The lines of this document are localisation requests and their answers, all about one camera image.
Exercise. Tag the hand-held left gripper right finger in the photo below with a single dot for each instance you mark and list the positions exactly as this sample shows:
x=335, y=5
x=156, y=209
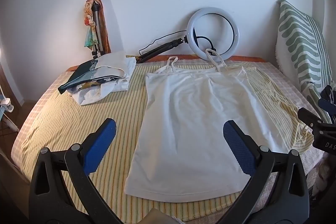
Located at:
x=239, y=145

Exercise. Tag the white plastic clip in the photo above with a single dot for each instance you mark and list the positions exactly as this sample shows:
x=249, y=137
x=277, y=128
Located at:
x=6, y=104

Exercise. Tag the teal printed garment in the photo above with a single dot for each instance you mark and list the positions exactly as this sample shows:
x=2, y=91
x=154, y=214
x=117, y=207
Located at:
x=81, y=74

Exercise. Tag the orange wooden board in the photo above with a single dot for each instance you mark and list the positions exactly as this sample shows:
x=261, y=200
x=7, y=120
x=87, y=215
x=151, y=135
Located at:
x=106, y=35

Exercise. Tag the white folded garment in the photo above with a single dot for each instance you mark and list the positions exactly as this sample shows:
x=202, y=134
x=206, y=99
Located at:
x=92, y=98

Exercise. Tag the green patterned pillow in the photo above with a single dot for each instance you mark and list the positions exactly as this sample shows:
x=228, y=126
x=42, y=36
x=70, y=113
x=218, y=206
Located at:
x=296, y=42

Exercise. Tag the white tank top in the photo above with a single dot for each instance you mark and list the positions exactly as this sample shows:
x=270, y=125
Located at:
x=189, y=121

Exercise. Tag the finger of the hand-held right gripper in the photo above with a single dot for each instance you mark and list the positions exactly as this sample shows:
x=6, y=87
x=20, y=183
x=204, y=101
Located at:
x=309, y=119
x=326, y=104

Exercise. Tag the yellow blue printed garment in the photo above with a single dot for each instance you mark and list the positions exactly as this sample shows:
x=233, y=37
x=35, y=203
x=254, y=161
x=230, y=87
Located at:
x=89, y=85

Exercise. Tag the colourful cloth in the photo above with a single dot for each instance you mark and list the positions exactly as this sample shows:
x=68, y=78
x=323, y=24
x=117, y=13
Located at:
x=90, y=29

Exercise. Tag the cream folded garment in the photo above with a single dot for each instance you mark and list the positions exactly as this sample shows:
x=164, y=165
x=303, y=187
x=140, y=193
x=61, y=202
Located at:
x=115, y=63

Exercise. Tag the yellow striped bed sheet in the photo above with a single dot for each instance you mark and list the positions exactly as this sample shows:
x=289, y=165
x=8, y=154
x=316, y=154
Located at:
x=65, y=121

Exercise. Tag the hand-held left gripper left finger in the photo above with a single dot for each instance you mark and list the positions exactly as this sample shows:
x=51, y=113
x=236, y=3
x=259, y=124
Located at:
x=101, y=145

